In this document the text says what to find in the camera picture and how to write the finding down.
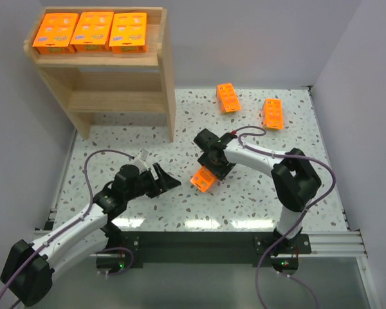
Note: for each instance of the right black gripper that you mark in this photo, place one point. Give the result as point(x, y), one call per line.
point(207, 162)

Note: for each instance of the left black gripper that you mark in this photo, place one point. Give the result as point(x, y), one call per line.
point(156, 181)

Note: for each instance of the orange sponge box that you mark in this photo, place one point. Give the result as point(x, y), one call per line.
point(55, 34)
point(272, 114)
point(203, 179)
point(129, 33)
point(92, 32)
point(227, 98)

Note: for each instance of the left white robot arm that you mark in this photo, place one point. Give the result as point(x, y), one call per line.
point(29, 268)

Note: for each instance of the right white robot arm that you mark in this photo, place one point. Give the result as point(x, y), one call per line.
point(295, 180)

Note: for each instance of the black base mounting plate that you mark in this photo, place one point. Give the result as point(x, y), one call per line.
point(198, 248)

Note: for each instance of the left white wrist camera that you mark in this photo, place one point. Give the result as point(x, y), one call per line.
point(140, 161)

